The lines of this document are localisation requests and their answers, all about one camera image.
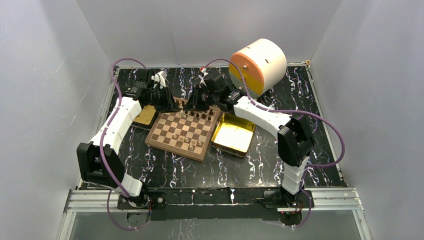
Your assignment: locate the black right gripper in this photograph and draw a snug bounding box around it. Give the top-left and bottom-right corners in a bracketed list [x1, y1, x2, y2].
[183, 84, 219, 112]

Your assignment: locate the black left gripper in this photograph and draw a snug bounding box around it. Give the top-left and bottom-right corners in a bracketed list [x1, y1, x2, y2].
[148, 85, 180, 114]

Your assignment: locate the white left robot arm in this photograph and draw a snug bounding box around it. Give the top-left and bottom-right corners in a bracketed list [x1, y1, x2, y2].
[76, 70, 180, 208]

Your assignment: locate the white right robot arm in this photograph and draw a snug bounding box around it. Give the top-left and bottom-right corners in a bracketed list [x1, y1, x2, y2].
[183, 68, 316, 207]

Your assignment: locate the row of dark chess pieces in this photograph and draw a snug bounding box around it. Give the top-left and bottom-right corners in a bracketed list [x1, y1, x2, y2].
[175, 98, 215, 121]

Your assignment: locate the gold tin with white pieces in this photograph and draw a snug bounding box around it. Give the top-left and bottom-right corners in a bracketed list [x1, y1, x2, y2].
[132, 105, 159, 130]

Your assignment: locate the wooden chess board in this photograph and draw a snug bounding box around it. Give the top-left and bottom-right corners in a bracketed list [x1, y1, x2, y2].
[145, 106, 221, 162]

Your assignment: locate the empty gold square tin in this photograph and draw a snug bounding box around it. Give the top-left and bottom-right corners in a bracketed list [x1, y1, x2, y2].
[211, 113, 256, 158]

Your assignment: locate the round pastel drawer cabinet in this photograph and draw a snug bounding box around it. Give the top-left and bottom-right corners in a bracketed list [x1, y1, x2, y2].
[228, 38, 287, 99]

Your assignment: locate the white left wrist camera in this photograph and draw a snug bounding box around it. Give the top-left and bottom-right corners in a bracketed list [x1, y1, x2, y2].
[151, 70, 167, 89]

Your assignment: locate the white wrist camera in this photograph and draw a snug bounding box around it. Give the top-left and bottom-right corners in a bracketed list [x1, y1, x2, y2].
[151, 70, 167, 89]
[198, 67, 208, 88]

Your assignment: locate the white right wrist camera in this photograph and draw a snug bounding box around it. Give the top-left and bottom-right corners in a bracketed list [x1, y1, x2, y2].
[198, 67, 208, 88]

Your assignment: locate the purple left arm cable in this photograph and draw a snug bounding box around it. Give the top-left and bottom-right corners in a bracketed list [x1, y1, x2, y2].
[99, 58, 152, 232]

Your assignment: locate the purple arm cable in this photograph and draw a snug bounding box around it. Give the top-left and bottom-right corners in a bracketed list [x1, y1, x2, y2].
[99, 58, 152, 232]
[200, 58, 346, 229]

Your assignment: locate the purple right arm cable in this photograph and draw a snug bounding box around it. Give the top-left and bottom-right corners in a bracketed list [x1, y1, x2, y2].
[200, 58, 346, 229]

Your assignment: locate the aluminium front rail frame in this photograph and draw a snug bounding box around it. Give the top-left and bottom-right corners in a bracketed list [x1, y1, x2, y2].
[58, 187, 372, 240]

